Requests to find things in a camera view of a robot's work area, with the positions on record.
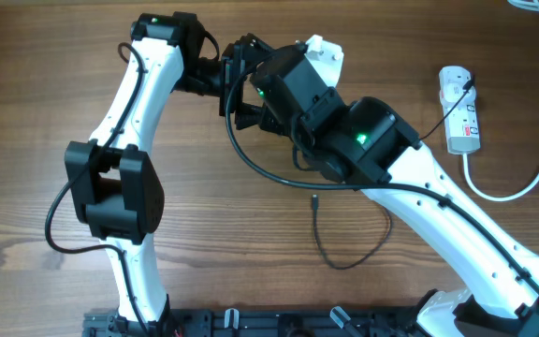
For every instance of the white USB charger adapter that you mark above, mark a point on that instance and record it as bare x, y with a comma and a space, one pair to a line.
452, 92

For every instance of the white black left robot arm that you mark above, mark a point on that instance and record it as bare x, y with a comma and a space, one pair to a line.
115, 189

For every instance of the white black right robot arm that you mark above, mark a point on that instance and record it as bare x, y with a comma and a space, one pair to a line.
367, 146

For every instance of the white power strip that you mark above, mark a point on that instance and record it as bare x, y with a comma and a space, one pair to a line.
460, 121

